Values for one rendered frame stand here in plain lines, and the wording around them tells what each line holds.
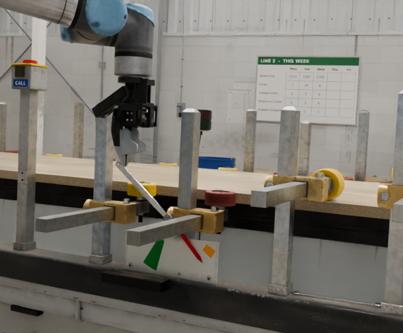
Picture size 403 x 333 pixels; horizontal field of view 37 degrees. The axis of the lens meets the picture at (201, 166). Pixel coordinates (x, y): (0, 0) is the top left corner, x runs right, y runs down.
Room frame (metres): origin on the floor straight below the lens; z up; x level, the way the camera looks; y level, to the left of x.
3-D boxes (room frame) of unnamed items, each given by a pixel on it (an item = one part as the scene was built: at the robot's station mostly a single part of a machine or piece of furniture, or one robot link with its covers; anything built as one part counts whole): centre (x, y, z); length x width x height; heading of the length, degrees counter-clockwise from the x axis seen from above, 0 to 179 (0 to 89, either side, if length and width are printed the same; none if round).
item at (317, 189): (1.36, -0.21, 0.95); 0.14 x 0.06 x 0.05; 64
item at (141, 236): (1.38, 0.03, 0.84); 0.43 x 0.03 x 0.04; 154
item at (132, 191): (1.68, 0.16, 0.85); 0.08 x 0.08 x 0.11
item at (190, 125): (1.48, 0.03, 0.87); 0.04 x 0.04 x 0.48; 64
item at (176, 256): (1.47, 0.07, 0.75); 0.26 x 0.01 x 0.10; 64
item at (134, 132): (1.47, 0.16, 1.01); 0.06 x 0.03 x 0.09; 64
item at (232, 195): (1.56, -0.05, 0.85); 0.08 x 0.08 x 0.11
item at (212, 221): (1.47, 0.01, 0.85); 0.14 x 0.06 x 0.05; 64
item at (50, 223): (1.51, 0.25, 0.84); 0.44 x 0.03 x 0.04; 154
